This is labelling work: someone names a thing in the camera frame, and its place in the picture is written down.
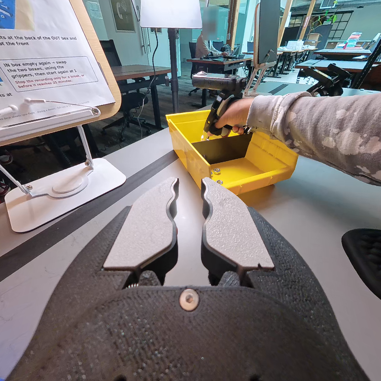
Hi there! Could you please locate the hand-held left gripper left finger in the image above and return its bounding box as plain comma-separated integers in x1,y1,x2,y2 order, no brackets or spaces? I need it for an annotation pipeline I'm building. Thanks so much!
103,177,180,272

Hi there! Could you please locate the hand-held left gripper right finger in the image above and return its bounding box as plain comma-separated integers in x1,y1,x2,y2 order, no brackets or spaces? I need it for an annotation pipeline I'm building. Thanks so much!
201,177,275,272

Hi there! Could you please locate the yellow plastic bin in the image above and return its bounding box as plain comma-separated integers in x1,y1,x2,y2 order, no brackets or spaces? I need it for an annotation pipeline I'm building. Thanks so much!
166,110,299,195

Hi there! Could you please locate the person's right forearm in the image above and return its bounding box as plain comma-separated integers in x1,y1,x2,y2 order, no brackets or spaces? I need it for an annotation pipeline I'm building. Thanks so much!
246,92,381,186

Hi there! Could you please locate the person's right hand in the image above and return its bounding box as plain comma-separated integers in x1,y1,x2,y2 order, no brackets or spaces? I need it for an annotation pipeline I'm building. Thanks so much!
220,98,255,136

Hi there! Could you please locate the grey bin divider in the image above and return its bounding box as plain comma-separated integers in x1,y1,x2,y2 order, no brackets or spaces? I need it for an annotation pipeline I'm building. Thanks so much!
190,133,253,165

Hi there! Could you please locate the dark top desk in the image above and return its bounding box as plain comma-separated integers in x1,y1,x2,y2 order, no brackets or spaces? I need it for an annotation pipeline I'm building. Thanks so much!
295,60,381,73
187,55,253,108

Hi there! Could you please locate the black office chair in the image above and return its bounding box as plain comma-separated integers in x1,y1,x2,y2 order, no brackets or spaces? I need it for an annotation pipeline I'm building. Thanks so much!
188,42,209,96
100,39,152,140

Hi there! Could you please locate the studio light panel on stand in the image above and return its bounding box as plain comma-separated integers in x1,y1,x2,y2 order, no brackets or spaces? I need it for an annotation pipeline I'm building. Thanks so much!
132,0,203,114

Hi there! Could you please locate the brown top desk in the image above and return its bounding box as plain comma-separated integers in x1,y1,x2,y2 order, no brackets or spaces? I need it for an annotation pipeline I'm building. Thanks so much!
112,65,171,130

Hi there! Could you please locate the wooden document stand white base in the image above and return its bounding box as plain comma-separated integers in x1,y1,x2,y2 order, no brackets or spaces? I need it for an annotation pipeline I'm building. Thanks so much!
0,0,126,233

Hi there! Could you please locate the grey door with dark window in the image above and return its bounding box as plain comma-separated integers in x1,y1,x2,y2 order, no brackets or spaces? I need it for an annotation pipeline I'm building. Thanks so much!
86,0,146,64

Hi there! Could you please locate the green potted plant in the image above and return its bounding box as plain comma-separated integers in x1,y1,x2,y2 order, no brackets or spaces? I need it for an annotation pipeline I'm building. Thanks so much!
310,0,338,33

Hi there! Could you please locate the stack of colourful boxes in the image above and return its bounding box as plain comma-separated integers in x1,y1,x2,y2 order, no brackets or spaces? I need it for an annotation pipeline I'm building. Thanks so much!
342,31,363,49

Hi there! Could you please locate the printed instruction sheet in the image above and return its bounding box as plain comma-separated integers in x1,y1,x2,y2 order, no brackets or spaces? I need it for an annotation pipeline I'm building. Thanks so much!
0,0,116,127

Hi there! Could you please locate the black phone mount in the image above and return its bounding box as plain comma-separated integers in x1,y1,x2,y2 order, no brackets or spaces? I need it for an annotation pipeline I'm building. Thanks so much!
304,63,352,96

